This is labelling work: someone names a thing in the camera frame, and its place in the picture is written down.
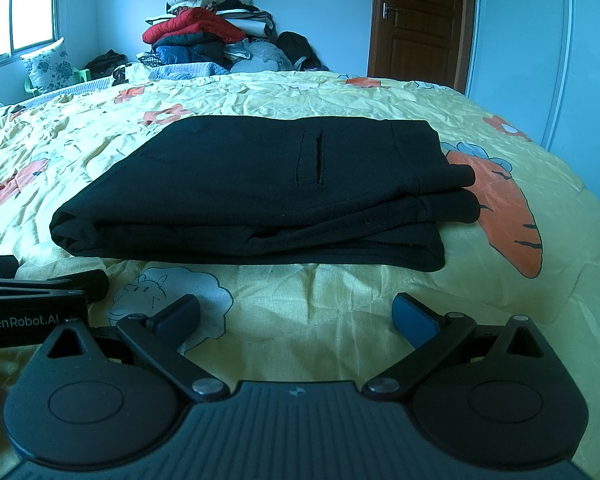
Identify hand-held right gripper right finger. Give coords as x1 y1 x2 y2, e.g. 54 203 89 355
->
362 292 553 403

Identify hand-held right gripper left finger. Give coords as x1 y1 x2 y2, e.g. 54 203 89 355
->
39 294 229 403

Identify black pants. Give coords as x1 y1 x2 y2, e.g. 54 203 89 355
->
50 116 481 272

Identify yellow floral bed quilt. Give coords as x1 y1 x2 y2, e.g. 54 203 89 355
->
0 70 600 480

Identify floral white pillow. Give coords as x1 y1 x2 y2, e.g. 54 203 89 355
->
21 37 79 95

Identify green plastic chair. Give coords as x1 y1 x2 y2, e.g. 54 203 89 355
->
24 67 92 97

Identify dark clothes on chair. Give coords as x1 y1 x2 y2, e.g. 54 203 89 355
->
85 50 129 81

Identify light blue quilted blanket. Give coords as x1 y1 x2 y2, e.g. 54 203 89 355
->
30 61 231 98

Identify white wardrobe with flower decals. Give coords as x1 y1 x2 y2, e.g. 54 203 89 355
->
464 0 600 201

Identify black bag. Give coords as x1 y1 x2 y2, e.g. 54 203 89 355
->
276 31 325 72

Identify pile of folded clothes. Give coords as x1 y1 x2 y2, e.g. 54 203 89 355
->
137 0 296 78

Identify brown wooden door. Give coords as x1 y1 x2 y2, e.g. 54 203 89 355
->
367 0 479 95

